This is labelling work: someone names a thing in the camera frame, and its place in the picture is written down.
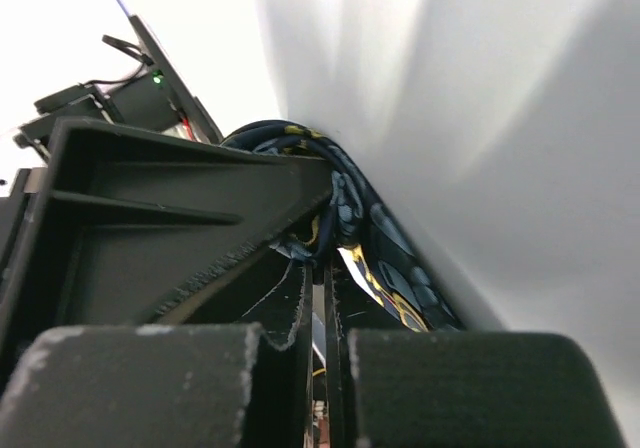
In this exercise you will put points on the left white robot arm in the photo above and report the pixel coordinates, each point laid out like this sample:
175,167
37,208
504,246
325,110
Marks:
155,100

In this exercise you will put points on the navy floral patterned tie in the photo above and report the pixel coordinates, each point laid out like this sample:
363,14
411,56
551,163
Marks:
355,220

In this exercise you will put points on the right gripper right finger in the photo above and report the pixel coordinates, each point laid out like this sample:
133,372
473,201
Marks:
388,386

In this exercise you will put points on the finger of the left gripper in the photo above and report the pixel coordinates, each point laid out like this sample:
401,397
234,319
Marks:
125,226

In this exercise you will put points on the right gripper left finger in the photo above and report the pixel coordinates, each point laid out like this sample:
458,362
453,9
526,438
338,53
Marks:
230,385

